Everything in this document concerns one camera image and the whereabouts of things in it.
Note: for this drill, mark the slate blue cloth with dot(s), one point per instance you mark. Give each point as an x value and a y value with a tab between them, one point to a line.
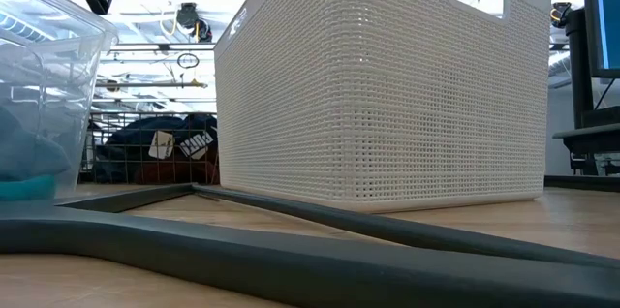
29	153

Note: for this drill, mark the teal cloth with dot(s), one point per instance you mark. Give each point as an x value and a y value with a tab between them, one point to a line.
24	191

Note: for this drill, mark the metal overhead crossbar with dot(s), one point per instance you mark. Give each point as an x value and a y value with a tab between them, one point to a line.
145	84
145	47

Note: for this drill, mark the clear plastic storage bin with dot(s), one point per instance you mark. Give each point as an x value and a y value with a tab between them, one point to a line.
72	80

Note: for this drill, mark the dark red cloth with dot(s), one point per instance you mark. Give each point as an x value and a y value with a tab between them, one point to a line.
164	172

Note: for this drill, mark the white woven plastic basket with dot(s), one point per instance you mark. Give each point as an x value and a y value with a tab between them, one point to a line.
382	95

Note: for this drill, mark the grey clothes hanger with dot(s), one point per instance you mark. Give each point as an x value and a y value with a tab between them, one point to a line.
290	269

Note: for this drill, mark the black monitor stand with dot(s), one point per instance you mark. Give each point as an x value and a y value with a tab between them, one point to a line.
579	70

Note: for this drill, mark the dark grey desk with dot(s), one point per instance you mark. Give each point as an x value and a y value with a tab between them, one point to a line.
591	138

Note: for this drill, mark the black computer monitor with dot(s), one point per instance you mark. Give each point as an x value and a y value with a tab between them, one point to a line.
611	17

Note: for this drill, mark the black overhead camera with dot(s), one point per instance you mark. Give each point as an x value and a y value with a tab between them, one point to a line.
188	15

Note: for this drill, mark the black table frame rail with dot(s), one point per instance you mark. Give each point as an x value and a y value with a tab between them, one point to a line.
581	183

